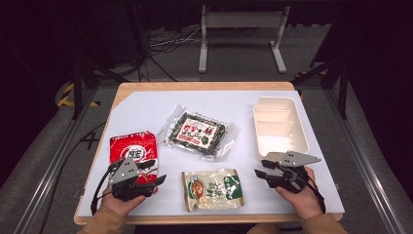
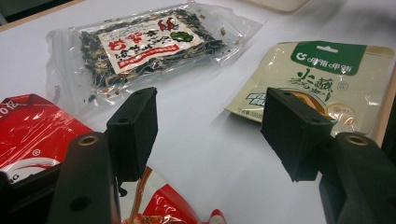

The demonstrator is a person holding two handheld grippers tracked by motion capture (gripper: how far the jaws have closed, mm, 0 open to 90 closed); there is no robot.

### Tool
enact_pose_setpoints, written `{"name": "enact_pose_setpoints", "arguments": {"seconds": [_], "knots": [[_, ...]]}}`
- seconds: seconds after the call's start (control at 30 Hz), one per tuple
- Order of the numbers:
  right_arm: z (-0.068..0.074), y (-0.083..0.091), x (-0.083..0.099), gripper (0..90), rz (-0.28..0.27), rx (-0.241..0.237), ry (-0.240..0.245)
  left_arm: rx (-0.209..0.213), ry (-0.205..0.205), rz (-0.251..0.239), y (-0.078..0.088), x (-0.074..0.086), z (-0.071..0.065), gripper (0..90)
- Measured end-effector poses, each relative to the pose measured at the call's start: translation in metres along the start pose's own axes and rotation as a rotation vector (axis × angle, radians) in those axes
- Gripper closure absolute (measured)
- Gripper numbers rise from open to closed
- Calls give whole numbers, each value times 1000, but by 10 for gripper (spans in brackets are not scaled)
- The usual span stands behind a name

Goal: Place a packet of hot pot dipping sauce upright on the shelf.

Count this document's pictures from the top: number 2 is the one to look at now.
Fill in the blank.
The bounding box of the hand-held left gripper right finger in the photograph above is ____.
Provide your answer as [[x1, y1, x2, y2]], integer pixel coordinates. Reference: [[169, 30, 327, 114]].
[[261, 87, 336, 183]]

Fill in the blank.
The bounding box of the clear dried seaweed packet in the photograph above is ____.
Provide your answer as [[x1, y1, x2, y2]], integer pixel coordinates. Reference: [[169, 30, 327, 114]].
[[46, 1, 263, 110]]

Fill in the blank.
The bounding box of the cream plastic divided tray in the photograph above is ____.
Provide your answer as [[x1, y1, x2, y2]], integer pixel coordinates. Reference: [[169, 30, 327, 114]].
[[242, 0, 310, 14]]

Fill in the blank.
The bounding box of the red instant noodle packet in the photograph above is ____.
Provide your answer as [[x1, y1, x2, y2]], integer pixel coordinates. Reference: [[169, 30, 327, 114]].
[[0, 92, 228, 224]]

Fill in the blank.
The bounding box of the wooden table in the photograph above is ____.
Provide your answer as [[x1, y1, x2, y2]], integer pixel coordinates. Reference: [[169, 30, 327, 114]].
[[0, 0, 396, 147]]

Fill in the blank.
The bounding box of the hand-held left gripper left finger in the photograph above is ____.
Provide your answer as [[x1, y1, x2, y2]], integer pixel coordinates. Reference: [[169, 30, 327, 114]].
[[106, 87, 159, 185]]

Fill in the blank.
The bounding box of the beige snack pouch green label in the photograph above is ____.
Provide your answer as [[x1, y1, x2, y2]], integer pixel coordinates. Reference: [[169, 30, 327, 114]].
[[223, 40, 396, 138]]

